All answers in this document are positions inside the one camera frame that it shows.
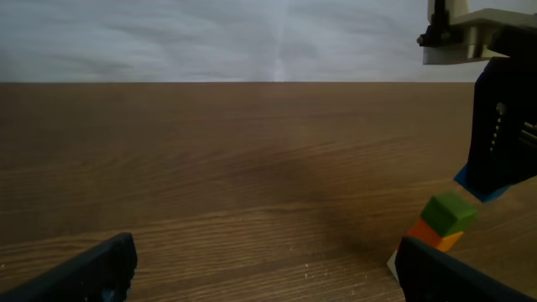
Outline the black cable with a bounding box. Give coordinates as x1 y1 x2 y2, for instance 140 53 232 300
416 0 453 48

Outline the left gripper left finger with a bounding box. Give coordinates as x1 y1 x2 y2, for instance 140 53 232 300
0 232 138 302

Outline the white cube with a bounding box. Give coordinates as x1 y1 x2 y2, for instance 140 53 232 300
386 249 399 282

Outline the orange cube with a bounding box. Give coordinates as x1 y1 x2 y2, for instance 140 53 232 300
405 217 465 253

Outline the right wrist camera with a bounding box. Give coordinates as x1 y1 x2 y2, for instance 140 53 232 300
421 0 537 66

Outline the green cube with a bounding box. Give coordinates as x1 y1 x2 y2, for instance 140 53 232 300
419 191 479 239

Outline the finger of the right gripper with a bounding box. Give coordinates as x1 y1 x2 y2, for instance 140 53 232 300
465 56 537 196

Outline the blue cube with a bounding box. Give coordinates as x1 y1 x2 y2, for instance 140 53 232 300
452 163 514 204

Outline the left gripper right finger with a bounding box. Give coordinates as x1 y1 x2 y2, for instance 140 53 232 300
394 236 537 302

